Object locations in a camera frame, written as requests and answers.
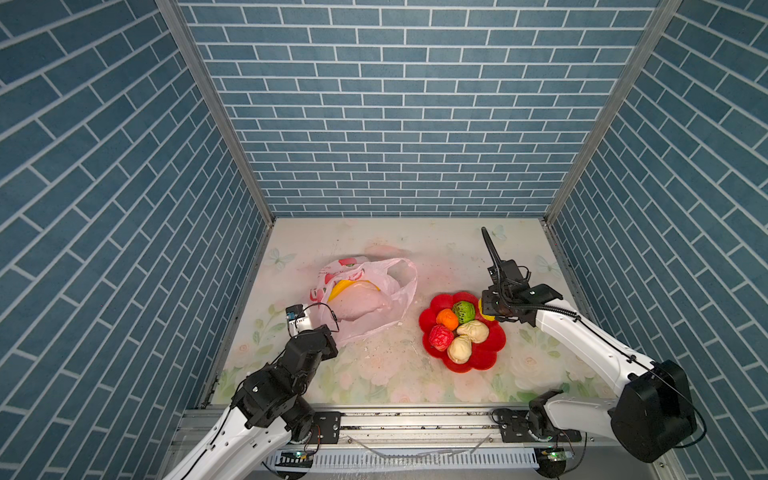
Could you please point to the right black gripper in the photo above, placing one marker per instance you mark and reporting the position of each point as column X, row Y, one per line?
column 486, row 295

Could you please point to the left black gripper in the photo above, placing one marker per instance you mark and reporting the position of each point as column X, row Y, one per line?
column 325, row 334

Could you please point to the green fake kiwi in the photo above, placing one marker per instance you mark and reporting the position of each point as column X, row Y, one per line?
column 465, row 311

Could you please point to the beige fake fruit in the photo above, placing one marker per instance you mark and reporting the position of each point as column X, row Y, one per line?
column 476, row 331
column 460, row 350

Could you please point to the orange fake fruit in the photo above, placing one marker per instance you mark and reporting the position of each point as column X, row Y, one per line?
column 448, row 319

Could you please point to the pink plastic bag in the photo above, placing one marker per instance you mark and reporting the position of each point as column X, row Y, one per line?
column 397, row 278

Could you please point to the red fake strawberry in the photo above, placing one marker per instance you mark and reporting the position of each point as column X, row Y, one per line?
column 440, row 337

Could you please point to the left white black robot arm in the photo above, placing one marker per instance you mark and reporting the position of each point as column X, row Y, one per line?
column 266, row 413

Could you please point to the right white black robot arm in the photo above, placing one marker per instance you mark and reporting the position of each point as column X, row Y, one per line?
column 652, row 411

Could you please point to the yellow fake banana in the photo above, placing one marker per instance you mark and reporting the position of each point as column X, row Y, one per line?
column 354, row 291

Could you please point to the red flower-shaped plate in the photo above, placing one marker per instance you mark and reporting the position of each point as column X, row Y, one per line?
column 455, row 331

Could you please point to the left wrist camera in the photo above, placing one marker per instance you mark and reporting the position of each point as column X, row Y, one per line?
column 297, row 319

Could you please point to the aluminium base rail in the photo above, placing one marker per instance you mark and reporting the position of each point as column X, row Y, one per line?
column 367, row 441

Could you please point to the right metal corner post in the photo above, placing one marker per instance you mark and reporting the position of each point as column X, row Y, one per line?
column 656, row 26

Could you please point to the metal corner post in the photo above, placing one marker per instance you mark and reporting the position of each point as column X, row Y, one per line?
column 656, row 26
column 181, row 33

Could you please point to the left metal corner post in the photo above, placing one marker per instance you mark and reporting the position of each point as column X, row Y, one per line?
column 181, row 33

